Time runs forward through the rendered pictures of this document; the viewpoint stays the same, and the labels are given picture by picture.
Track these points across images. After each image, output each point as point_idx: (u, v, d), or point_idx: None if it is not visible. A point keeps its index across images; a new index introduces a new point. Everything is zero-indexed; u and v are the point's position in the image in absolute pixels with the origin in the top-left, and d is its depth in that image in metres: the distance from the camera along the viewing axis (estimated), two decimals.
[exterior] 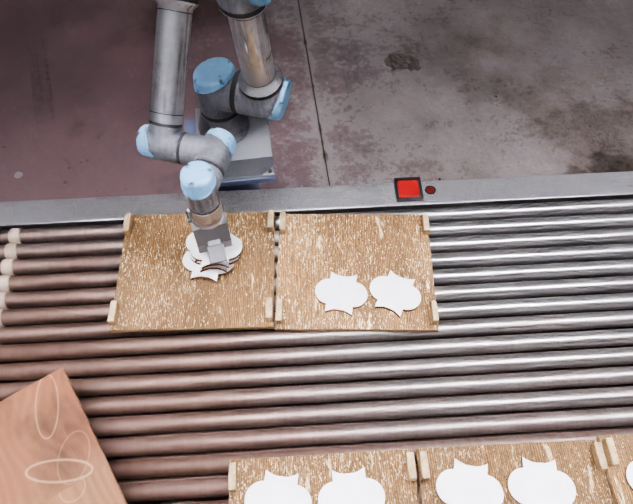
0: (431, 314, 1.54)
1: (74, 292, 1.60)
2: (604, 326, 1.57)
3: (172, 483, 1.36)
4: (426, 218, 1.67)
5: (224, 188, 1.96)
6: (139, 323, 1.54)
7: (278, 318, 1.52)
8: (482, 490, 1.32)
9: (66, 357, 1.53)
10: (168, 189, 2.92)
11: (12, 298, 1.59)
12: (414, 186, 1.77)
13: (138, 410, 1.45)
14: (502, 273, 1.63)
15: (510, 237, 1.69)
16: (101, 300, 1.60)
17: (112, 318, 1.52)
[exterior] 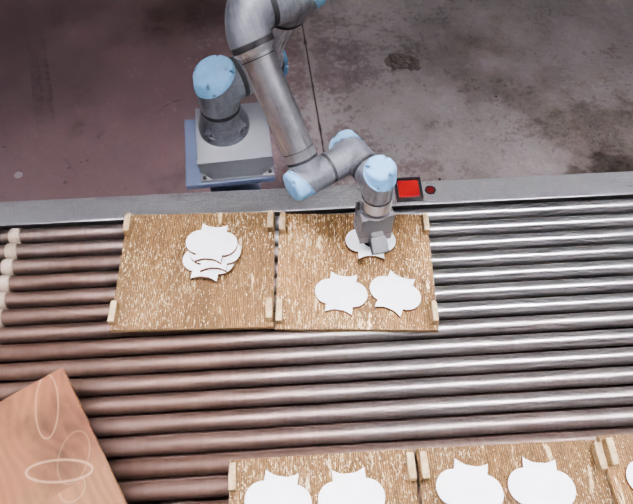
0: (431, 314, 1.54)
1: (74, 292, 1.60)
2: (604, 326, 1.57)
3: (172, 483, 1.36)
4: (426, 218, 1.67)
5: (224, 188, 1.96)
6: (139, 323, 1.54)
7: (278, 318, 1.52)
8: (482, 490, 1.32)
9: (66, 357, 1.53)
10: (168, 189, 2.92)
11: (12, 298, 1.59)
12: (414, 186, 1.77)
13: (138, 410, 1.45)
14: (502, 273, 1.63)
15: (510, 237, 1.69)
16: (101, 300, 1.60)
17: (112, 318, 1.52)
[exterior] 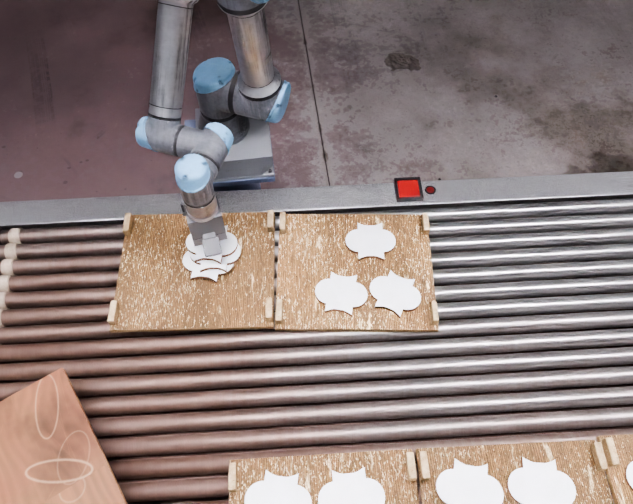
0: (431, 314, 1.54)
1: (74, 292, 1.60)
2: (604, 326, 1.57)
3: (172, 483, 1.36)
4: (426, 218, 1.67)
5: (224, 188, 1.96)
6: (139, 323, 1.54)
7: (278, 318, 1.52)
8: (482, 490, 1.32)
9: (66, 357, 1.53)
10: (168, 189, 2.92)
11: (12, 298, 1.59)
12: (414, 186, 1.77)
13: (138, 410, 1.45)
14: (502, 273, 1.63)
15: (510, 237, 1.69)
16: (101, 300, 1.60)
17: (112, 318, 1.52)
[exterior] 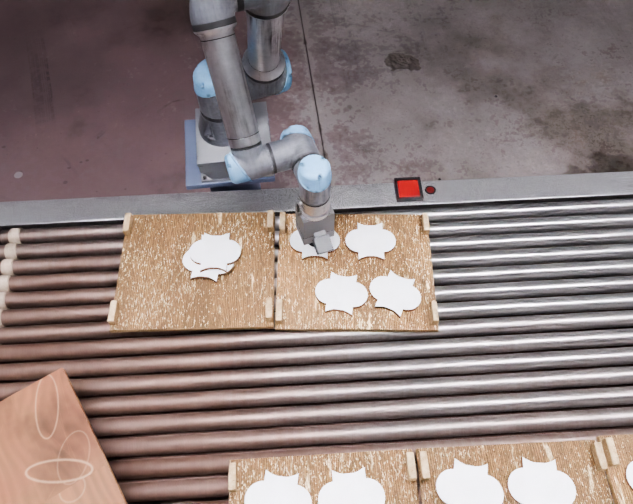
0: (431, 314, 1.54)
1: (74, 292, 1.60)
2: (604, 326, 1.57)
3: (172, 483, 1.36)
4: (426, 218, 1.67)
5: (224, 188, 1.96)
6: (139, 323, 1.54)
7: (278, 318, 1.52)
8: (482, 490, 1.32)
9: (66, 357, 1.53)
10: (168, 189, 2.92)
11: (12, 298, 1.59)
12: (414, 186, 1.77)
13: (138, 410, 1.45)
14: (502, 273, 1.63)
15: (510, 237, 1.69)
16: (101, 300, 1.60)
17: (112, 318, 1.52)
